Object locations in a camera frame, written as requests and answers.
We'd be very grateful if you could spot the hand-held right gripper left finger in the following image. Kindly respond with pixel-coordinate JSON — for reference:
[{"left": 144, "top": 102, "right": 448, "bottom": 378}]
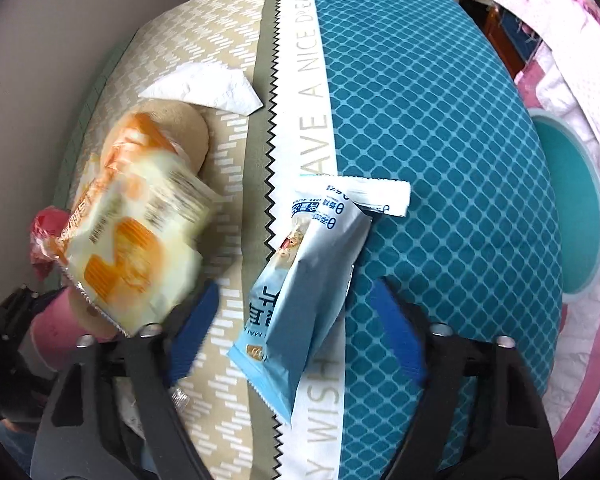
[{"left": 30, "top": 282, "right": 220, "bottom": 480}]

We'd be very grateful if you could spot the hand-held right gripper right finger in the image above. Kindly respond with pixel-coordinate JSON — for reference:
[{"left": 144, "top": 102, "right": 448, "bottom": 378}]
[{"left": 369, "top": 279, "right": 563, "bottom": 480}]

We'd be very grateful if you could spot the pink plastic cup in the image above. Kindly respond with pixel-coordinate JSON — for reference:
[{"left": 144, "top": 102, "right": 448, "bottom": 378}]
[{"left": 30, "top": 287, "right": 123, "bottom": 373}]

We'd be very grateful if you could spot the light blue snack packet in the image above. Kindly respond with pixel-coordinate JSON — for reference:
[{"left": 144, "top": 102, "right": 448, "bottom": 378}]
[{"left": 227, "top": 205, "right": 373, "bottom": 426}]

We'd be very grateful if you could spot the red snack wrapper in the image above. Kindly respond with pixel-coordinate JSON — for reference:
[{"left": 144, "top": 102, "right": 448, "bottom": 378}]
[{"left": 30, "top": 207, "right": 73, "bottom": 281}]

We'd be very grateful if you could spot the orange snack packet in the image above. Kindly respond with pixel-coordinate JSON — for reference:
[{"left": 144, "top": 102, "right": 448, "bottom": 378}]
[{"left": 55, "top": 110, "right": 218, "bottom": 338}]

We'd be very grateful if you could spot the small white blue sachet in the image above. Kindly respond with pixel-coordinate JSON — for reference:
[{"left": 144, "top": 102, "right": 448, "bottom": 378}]
[{"left": 295, "top": 172, "right": 412, "bottom": 218}]

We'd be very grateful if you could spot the brown paper bowl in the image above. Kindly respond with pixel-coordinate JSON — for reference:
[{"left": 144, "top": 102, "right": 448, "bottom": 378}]
[{"left": 145, "top": 100, "right": 211, "bottom": 176}]

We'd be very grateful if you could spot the teal trash bin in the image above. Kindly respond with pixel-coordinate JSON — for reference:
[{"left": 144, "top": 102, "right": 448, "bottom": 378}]
[{"left": 527, "top": 107, "right": 600, "bottom": 306}]

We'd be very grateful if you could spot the white paper tissue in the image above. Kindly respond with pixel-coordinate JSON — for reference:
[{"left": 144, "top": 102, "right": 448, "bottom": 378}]
[{"left": 139, "top": 64, "right": 265, "bottom": 115}]

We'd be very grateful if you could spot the clear plastic wrapper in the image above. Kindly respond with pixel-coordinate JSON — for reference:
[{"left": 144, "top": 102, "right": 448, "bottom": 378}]
[{"left": 172, "top": 385, "right": 193, "bottom": 413}]

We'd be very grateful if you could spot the blue storage box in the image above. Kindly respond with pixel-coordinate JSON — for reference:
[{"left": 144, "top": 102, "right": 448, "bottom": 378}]
[{"left": 497, "top": 7, "right": 541, "bottom": 61}]

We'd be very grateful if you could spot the pink floral quilt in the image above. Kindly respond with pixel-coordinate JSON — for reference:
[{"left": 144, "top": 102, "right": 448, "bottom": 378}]
[{"left": 487, "top": 0, "right": 600, "bottom": 466}]

